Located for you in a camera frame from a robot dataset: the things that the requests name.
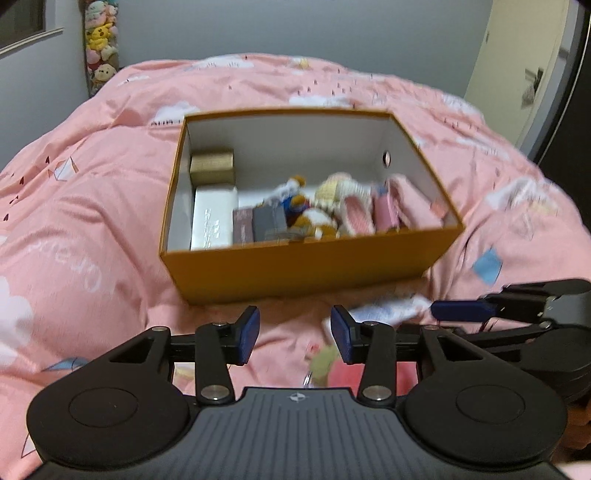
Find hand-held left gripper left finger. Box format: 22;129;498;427
110;305;262;407

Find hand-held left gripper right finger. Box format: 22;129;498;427
330;305;481;402

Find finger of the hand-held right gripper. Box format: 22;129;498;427
441;322;555;349
430;278;591;324

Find orange cardboard box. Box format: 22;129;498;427
159;107;465;305

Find dark grey box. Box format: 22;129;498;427
252;203;289;241

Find brown white duck plush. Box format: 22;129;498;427
263;174;340;241

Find green pink plush toy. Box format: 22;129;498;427
305;344;421;393

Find maroon box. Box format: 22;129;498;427
232;207;256;244

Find long white box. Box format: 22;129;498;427
190;184;240;251

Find pink knitted items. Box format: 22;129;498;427
372;175;446;232

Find cream pink plush toy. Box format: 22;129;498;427
314;172;376;238

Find small gold box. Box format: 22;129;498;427
189;148;237;186

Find pink printed blanket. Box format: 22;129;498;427
0;53;591;480

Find cream door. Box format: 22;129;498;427
464;0;578;158

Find stack of plush toys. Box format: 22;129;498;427
83;0;122;99

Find window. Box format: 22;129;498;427
0;0;65;56

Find dark door frame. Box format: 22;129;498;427
522;0;591;185

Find door handle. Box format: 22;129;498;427
522;68;546;109

